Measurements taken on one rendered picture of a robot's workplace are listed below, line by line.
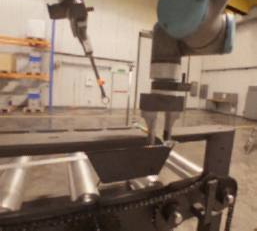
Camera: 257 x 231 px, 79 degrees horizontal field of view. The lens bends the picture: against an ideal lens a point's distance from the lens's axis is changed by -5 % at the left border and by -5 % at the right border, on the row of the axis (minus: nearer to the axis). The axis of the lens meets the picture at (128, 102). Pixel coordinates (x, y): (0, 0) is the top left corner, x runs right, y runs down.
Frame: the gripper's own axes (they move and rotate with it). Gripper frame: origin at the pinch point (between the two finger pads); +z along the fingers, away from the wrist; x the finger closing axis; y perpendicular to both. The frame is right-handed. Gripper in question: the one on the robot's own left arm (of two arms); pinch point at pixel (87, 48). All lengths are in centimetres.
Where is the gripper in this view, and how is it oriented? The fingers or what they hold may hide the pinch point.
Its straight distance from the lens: 61.6
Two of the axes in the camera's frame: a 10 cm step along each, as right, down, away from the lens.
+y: 8.9, -3.1, 3.4
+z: 3.4, 9.4, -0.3
